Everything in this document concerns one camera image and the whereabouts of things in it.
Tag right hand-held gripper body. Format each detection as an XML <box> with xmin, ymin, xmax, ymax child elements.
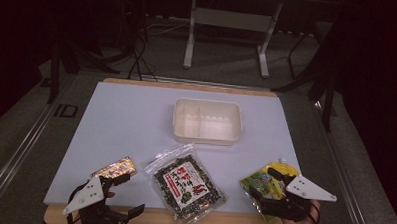
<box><xmin>258</xmin><ymin>173</ymin><xmax>338</xmax><ymax>224</ymax></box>

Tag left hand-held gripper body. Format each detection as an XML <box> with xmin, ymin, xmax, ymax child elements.
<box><xmin>62</xmin><ymin>174</ymin><xmax>132</xmax><ymax>224</ymax></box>

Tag gold foil snack packet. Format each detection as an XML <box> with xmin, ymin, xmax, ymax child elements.
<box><xmin>90</xmin><ymin>154</ymin><xmax>139</xmax><ymax>181</ymax></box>

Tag yellow green spout pouch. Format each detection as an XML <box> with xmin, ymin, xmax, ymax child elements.
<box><xmin>238</xmin><ymin>155</ymin><xmax>302</xmax><ymax>224</ymax></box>

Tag clear seaweed packet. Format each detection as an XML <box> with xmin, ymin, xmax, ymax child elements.
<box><xmin>142</xmin><ymin>141</ymin><xmax>229</xmax><ymax>224</ymax></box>

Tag white plastic container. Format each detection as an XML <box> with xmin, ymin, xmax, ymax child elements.
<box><xmin>171</xmin><ymin>96</ymin><xmax>244</xmax><ymax>148</ymax></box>

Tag light blue table mat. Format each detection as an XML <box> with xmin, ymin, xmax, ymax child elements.
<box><xmin>43</xmin><ymin>80</ymin><xmax>305</xmax><ymax>217</ymax></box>

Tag black tripod stand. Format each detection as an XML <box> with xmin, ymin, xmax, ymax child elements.
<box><xmin>46</xmin><ymin>0</ymin><xmax>148</xmax><ymax>108</ymax></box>

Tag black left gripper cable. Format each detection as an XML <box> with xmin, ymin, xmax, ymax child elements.
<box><xmin>66</xmin><ymin>181</ymin><xmax>86</xmax><ymax>224</ymax></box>

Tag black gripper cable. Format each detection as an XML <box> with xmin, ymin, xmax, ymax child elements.
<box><xmin>307</xmin><ymin>199</ymin><xmax>322</xmax><ymax>224</ymax></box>
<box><xmin>66</xmin><ymin>181</ymin><xmax>86</xmax><ymax>224</ymax></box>

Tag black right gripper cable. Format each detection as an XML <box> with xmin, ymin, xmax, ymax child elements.
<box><xmin>307</xmin><ymin>199</ymin><xmax>322</xmax><ymax>224</ymax></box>

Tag aluminium floor rail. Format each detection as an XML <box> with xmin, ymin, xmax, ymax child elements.
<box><xmin>310</xmin><ymin>100</ymin><xmax>379</xmax><ymax>224</ymax></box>
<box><xmin>0</xmin><ymin>74</ymin><xmax>76</xmax><ymax>211</ymax></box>

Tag black metal chair frame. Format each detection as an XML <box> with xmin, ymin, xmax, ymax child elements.
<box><xmin>270</xmin><ymin>19</ymin><xmax>342</xmax><ymax>133</ymax></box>

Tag black floor cables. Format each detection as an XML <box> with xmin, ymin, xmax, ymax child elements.
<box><xmin>127</xmin><ymin>23</ymin><xmax>162</xmax><ymax>83</ymax></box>

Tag white metal table frame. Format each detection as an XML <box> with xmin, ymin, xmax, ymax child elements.
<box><xmin>182</xmin><ymin>0</ymin><xmax>284</xmax><ymax>80</ymax></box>

